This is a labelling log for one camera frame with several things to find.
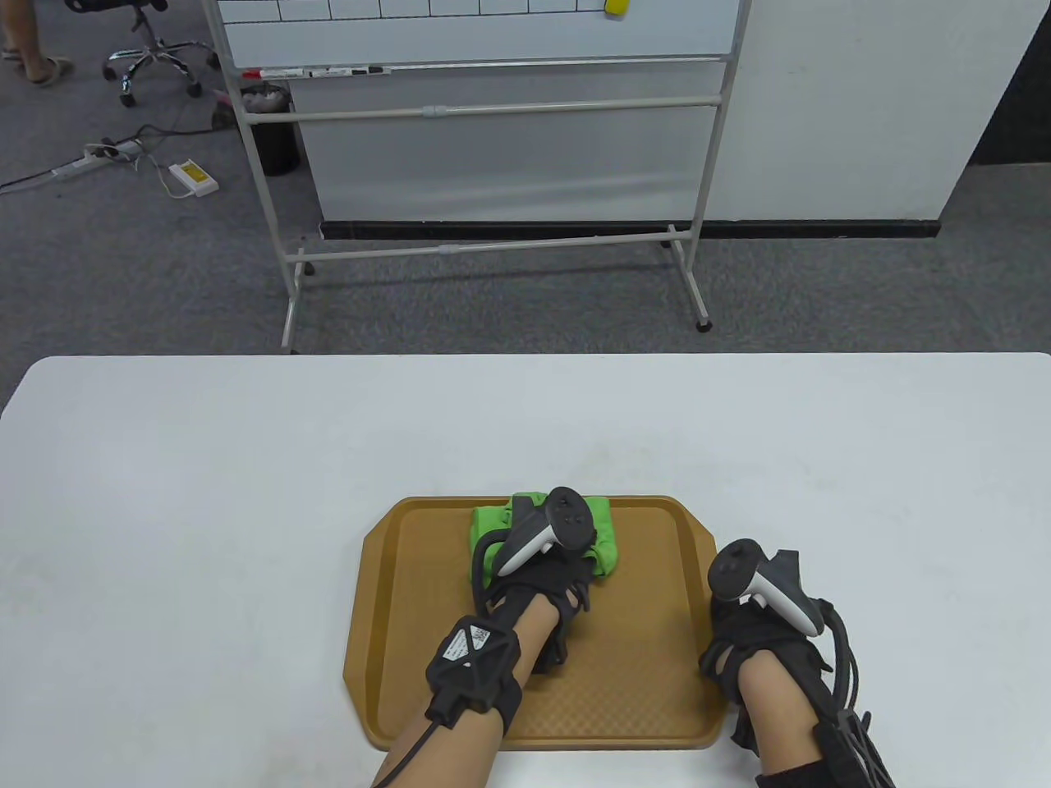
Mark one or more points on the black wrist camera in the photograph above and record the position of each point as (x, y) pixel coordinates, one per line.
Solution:
(472, 665)
(854, 755)

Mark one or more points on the white power strip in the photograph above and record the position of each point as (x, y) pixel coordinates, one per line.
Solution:
(82, 164)

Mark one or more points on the white rolling whiteboard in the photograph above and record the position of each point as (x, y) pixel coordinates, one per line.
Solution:
(493, 33)

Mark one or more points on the black white left hand controller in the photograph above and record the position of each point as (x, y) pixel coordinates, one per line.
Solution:
(566, 517)

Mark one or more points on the yellow whiteboard magnet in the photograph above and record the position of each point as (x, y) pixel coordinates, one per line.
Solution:
(617, 6)

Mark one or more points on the red whiteboard marker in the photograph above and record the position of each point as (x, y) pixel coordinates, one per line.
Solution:
(271, 74)

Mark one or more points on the brown plastic food tray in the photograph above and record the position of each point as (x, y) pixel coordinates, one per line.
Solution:
(640, 640)

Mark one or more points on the green square towel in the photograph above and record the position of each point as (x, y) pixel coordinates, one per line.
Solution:
(603, 542)

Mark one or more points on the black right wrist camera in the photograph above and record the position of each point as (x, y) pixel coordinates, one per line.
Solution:
(854, 755)

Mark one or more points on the person's right forearm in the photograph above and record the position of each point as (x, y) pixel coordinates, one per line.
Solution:
(780, 714)

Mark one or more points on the black white hand controller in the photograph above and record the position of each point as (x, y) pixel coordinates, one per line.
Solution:
(731, 570)
(566, 517)

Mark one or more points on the black trash bin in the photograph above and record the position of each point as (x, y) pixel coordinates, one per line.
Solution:
(279, 144)

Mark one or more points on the person's right hand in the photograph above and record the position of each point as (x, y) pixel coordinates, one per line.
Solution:
(755, 632)

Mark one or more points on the white adapter yellow label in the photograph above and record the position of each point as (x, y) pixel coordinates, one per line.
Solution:
(195, 177)

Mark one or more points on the black white right hand controller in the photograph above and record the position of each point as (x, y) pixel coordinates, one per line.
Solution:
(731, 570)

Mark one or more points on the person's left forearm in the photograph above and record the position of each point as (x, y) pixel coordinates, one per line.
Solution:
(460, 751)

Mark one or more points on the black office chair chrome base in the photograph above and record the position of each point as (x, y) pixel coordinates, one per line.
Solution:
(152, 53)

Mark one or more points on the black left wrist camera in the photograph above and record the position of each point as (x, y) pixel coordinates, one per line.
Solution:
(472, 665)

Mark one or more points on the person's left hand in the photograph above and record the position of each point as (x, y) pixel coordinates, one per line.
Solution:
(566, 587)

